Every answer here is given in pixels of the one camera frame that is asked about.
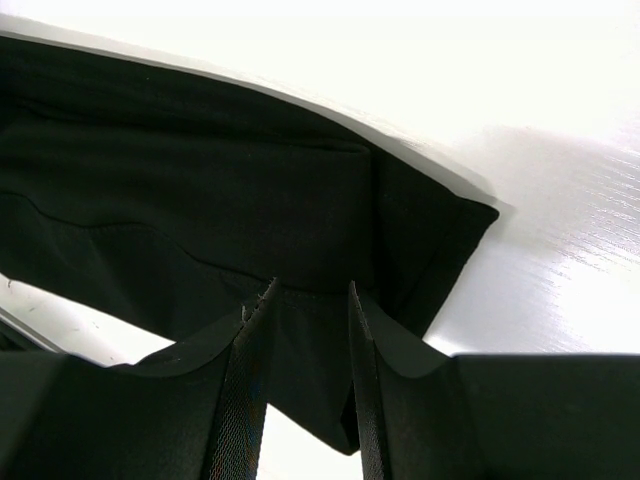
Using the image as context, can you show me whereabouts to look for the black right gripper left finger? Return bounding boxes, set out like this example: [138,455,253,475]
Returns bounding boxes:
[1,280,279,479]

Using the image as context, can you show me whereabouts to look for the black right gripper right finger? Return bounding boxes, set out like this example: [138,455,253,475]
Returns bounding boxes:
[349,289,639,479]

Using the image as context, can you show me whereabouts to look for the black skirt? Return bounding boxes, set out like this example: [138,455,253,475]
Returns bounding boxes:
[1,38,498,454]

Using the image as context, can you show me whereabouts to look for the grey aluminium table edge rail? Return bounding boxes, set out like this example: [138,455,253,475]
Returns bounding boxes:
[1,308,64,353]

